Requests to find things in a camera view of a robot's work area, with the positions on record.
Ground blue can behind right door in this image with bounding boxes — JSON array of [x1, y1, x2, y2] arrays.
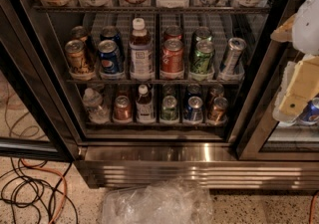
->
[[298, 97, 319, 125]]

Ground blue can middle rear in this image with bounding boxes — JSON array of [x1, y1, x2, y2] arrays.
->
[[100, 25, 125, 59]]

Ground dark can middle rear left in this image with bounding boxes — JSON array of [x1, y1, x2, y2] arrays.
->
[[71, 26, 96, 56]]

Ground small tea bottle bottom shelf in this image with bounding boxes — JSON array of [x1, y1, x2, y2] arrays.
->
[[136, 85, 156, 123]]

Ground bronze can bottom shelf front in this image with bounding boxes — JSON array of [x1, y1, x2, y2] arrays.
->
[[207, 97, 228, 122]]

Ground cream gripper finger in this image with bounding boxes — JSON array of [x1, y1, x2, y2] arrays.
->
[[279, 56, 319, 117], [270, 14, 296, 43]]

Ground black cable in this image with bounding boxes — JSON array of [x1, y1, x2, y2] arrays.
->
[[0, 157, 80, 224]]

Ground blue pepsi can front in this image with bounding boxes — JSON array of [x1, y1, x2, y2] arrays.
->
[[98, 40, 124, 75]]

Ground blue can bottom shelf front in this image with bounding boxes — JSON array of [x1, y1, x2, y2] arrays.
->
[[183, 96, 203, 122]]

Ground green can bottom shelf front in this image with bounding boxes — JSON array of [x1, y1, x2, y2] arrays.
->
[[160, 96, 178, 121]]

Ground tall tea bottle white cap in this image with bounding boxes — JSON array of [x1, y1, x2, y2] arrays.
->
[[129, 18, 154, 81]]

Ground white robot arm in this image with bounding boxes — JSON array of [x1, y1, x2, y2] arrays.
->
[[270, 0, 319, 121]]

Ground right fridge glass door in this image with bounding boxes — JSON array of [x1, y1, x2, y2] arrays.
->
[[231, 0, 319, 162]]

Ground copper can bottom shelf front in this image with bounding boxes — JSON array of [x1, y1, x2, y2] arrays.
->
[[114, 96, 132, 122]]

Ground green soda can front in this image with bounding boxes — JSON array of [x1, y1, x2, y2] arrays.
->
[[190, 40, 214, 75]]

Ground orange extension cable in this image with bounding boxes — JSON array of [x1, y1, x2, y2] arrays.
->
[[19, 157, 69, 224]]

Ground gold brown can middle shelf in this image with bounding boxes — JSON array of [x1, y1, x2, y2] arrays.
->
[[65, 39, 94, 74]]

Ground clear plastic bag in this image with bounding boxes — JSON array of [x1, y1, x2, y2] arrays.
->
[[101, 178, 213, 224]]

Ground open fridge door left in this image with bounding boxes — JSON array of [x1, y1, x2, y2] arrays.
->
[[0, 5, 78, 162]]

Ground silver slim can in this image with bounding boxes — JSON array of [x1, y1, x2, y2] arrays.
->
[[219, 37, 246, 75]]

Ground green can middle rear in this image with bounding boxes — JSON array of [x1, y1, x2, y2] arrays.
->
[[190, 26, 212, 52]]

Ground red can middle rear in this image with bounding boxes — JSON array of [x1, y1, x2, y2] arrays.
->
[[163, 25, 182, 41]]

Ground clear water bottle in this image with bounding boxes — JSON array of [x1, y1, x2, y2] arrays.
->
[[83, 88, 110, 124]]

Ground red soda can front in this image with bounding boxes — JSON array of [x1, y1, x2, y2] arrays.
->
[[160, 38, 183, 73]]

